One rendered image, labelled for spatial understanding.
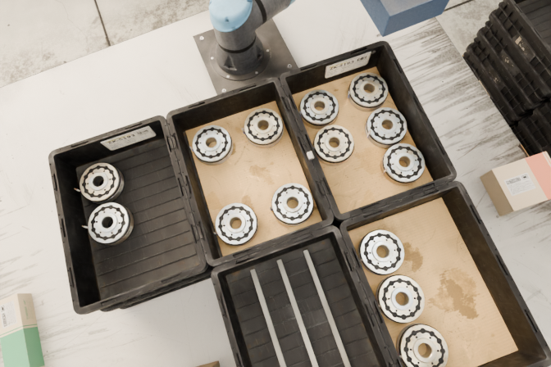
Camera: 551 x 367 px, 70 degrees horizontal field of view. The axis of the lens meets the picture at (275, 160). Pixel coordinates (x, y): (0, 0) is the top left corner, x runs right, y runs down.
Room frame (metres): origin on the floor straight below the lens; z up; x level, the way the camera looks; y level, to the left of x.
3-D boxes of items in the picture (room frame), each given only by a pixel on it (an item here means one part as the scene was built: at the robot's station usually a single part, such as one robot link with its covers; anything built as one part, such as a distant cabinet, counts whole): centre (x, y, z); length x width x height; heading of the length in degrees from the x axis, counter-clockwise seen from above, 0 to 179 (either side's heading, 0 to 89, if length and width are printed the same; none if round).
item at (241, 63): (0.72, 0.06, 0.80); 0.15 x 0.15 x 0.10
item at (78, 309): (0.24, 0.37, 0.92); 0.40 x 0.30 x 0.02; 11
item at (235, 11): (0.73, 0.05, 0.91); 0.13 x 0.12 x 0.14; 122
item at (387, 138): (0.37, -0.30, 0.86); 0.10 x 0.10 x 0.01
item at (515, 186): (0.18, -0.66, 0.74); 0.16 x 0.12 x 0.07; 100
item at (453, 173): (0.35, -0.22, 0.92); 0.40 x 0.30 x 0.02; 11
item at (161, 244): (0.24, 0.37, 0.87); 0.40 x 0.30 x 0.11; 11
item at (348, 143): (0.34, -0.16, 0.86); 0.10 x 0.10 x 0.01
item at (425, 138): (0.35, -0.22, 0.87); 0.40 x 0.30 x 0.11; 11
